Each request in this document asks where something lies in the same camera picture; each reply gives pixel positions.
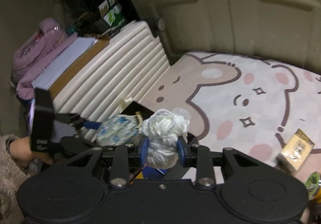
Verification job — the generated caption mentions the white ribbed suitcase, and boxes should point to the white ribbed suitcase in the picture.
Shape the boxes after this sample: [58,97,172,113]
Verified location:
[49,20,172,142]

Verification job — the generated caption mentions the blue floral fabric pouch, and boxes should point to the blue floral fabric pouch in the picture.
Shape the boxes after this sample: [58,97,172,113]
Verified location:
[95,112,143,147]

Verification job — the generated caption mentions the black open storage box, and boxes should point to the black open storage box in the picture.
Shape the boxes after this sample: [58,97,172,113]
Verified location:
[120,101,189,180]

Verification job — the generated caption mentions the green white carton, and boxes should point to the green white carton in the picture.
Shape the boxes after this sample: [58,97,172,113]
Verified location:
[99,0,126,28]

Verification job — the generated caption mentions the white cabinet row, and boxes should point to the white cabinet row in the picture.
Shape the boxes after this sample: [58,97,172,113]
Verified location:
[131,0,320,73]

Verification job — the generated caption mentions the yellow headlamp with strap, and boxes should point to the yellow headlamp with strap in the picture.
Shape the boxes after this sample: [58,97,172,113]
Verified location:
[305,171,321,203]

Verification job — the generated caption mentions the white papers on cardboard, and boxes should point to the white papers on cardboard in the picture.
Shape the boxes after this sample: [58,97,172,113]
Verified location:
[31,36,110,98]

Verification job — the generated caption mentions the person's hand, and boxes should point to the person's hand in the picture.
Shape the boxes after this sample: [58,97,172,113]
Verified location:
[9,137,53,168]

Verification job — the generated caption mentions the pink puffer jacket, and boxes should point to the pink puffer jacket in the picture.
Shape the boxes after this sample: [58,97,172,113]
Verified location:
[10,18,77,100]

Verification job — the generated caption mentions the red blue card box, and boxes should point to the red blue card box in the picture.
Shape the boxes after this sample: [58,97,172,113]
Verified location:
[141,166,168,179]

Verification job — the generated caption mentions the white yarn ball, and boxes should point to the white yarn ball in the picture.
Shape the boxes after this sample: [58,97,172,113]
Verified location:
[139,109,189,169]

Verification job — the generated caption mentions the bear print bed mat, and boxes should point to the bear print bed mat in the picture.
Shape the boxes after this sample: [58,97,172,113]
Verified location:
[140,52,320,181]

